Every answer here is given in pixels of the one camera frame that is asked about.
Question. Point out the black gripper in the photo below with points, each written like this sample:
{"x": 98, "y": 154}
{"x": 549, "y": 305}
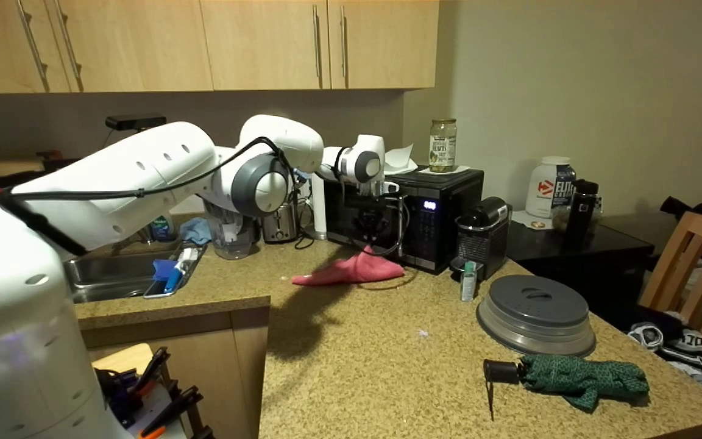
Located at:
{"x": 376, "y": 215}

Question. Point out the pink cloth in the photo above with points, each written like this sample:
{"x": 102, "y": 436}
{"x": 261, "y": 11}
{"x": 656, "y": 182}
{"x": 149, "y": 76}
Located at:
{"x": 353, "y": 272}

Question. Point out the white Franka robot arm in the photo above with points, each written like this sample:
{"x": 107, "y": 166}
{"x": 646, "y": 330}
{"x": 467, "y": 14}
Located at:
{"x": 122, "y": 180}

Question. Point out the black microwave oven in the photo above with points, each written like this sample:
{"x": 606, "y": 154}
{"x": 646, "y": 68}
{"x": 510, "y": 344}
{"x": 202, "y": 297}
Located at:
{"x": 445, "y": 221}

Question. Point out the silver toaster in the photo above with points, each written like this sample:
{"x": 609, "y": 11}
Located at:
{"x": 280, "y": 227}

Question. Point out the small green-capped bottle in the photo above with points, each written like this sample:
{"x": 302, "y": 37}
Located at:
{"x": 469, "y": 281}

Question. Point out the black coffee maker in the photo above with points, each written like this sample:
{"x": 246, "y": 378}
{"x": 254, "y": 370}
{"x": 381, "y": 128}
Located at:
{"x": 482, "y": 233}

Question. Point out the glass jar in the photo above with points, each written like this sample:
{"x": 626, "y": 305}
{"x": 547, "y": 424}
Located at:
{"x": 442, "y": 148}

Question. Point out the blue rag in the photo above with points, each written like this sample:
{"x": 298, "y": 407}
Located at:
{"x": 196, "y": 233}

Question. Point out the grey plastic dome cover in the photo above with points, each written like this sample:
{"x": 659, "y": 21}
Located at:
{"x": 534, "y": 314}

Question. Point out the white plastic jug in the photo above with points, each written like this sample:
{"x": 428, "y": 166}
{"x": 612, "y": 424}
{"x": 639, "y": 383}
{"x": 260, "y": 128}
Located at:
{"x": 540, "y": 192}

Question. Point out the wooden counter base cabinet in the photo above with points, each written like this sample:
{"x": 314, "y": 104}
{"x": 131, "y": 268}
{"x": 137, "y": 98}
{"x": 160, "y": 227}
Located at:
{"x": 207, "y": 350}

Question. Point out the blue dish brush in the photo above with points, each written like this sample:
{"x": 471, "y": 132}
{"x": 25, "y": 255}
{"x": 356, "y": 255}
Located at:
{"x": 171, "y": 272}

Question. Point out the black side table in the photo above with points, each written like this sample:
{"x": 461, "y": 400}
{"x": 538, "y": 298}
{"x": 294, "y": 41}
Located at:
{"x": 578, "y": 259}

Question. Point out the green dish soap bottle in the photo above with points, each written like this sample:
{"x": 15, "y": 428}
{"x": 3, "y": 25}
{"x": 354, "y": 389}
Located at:
{"x": 163, "y": 230}

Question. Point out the black drink bottle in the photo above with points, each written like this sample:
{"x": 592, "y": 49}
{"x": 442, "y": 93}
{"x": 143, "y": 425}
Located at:
{"x": 583, "y": 208}

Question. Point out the green folded umbrella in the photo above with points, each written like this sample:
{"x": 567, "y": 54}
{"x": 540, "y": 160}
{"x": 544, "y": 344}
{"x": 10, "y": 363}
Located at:
{"x": 587, "y": 378}

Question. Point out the steel kitchen sink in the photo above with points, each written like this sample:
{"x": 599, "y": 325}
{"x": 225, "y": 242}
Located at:
{"x": 116, "y": 276}

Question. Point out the black and white bag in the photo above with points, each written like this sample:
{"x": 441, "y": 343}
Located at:
{"x": 677, "y": 343}

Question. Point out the wooden chair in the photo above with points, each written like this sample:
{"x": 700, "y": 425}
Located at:
{"x": 693, "y": 269}

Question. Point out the dark garment on chair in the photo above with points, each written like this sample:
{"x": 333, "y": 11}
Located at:
{"x": 693, "y": 208}

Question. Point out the light wooden wall cabinets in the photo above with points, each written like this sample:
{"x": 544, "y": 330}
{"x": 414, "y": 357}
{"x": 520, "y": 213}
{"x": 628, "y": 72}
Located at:
{"x": 207, "y": 41}

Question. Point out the black camera on rod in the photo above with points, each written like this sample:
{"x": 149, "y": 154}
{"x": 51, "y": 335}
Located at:
{"x": 136, "y": 124}

